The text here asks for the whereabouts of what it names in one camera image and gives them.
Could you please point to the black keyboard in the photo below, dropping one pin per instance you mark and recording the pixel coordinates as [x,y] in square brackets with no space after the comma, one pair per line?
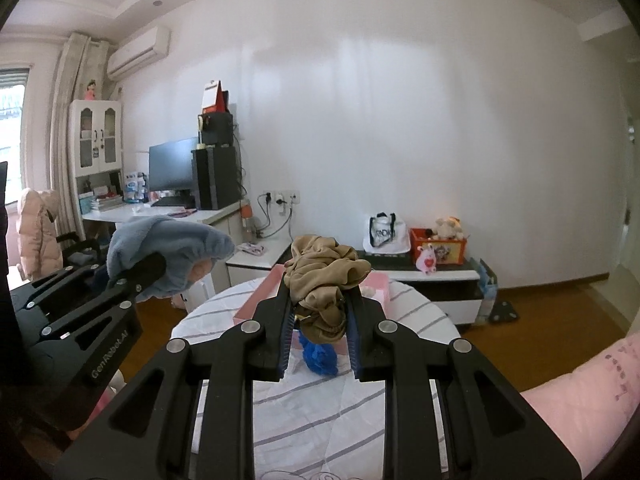
[172,201]

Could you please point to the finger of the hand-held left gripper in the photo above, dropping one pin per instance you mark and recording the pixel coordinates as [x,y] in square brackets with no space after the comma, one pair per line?
[60,276]
[85,292]

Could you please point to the white air conditioner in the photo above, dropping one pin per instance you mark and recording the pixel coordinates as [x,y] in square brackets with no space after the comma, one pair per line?
[140,52]

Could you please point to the black computer monitor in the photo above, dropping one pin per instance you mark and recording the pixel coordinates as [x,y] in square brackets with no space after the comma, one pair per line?
[172,165]

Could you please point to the small pink white packet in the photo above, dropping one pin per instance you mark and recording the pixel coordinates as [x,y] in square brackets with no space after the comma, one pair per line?
[250,249]

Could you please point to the cream plush toy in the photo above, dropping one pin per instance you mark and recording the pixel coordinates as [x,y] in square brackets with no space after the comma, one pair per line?
[447,227]

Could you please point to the tan cloth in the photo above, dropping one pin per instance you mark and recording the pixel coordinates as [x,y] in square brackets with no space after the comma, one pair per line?
[320,270]

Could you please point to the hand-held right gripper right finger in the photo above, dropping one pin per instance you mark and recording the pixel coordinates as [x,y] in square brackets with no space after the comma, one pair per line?
[352,340]

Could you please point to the black office chair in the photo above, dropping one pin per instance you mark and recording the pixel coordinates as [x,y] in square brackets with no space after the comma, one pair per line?
[75,245]

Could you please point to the orange capped bottle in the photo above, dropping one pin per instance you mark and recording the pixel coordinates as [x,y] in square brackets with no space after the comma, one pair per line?
[245,217]

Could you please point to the pink heart plush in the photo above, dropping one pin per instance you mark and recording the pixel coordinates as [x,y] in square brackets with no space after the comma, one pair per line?
[426,260]

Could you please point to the white wall outlets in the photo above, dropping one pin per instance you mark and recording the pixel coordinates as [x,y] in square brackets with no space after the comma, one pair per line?
[280,196]

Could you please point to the white tote bag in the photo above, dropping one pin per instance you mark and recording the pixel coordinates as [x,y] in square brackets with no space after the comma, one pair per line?
[385,240]

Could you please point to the window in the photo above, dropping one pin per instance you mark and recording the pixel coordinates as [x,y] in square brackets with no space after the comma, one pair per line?
[12,120]

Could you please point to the pink printed quilt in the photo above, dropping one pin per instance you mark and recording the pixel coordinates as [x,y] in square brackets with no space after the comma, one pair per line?
[585,395]

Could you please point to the white hutch cabinet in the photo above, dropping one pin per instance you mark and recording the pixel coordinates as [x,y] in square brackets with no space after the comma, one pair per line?
[95,135]

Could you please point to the pink padded jacket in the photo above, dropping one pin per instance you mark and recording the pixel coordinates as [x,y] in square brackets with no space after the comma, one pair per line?
[37,230]

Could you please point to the fluffy grey-blue cloth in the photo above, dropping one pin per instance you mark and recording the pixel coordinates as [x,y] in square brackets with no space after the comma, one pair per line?
[170,240]

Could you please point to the red and white paper bag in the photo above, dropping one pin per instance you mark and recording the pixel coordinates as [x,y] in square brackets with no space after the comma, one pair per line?
[211,96]

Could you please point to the red toy box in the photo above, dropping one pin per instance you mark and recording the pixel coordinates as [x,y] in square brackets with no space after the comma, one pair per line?
[447,252]

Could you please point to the dark bathroom scale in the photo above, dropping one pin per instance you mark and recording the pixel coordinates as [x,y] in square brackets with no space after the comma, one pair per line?
[505,312]

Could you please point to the black computer tower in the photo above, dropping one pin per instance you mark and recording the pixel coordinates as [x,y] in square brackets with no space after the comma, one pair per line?
[215,180]

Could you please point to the dark blue cloth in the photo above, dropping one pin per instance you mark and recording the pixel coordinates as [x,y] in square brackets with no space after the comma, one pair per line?
[317,357]

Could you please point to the black and white tv cabinet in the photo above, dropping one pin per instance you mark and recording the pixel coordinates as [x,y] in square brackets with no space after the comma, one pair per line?
[450,305]

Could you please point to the white striped table cover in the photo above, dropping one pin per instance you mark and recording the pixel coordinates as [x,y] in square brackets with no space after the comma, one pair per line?
[310,410]

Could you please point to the red notebook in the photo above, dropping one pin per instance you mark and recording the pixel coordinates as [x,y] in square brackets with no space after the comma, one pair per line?
[180,214]

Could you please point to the pink shallow box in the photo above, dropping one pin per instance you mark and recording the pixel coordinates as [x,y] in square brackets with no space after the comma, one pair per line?
[260,292]

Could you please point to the black speaker box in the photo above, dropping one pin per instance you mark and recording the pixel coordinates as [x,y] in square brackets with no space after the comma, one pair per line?
[217,130]

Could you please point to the small pink doll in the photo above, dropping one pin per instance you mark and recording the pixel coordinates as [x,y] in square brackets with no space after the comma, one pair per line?
[90,89]

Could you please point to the beige curtain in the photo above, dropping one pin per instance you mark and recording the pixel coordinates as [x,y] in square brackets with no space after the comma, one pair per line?
[75,110]

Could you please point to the white desk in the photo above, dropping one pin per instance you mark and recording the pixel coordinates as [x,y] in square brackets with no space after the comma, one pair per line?
[205,217]

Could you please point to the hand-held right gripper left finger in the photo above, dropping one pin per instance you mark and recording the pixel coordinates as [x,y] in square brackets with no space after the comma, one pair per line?
[287,330]

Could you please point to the stack of books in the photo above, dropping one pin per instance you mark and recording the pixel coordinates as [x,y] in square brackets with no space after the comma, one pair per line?
[102,204]

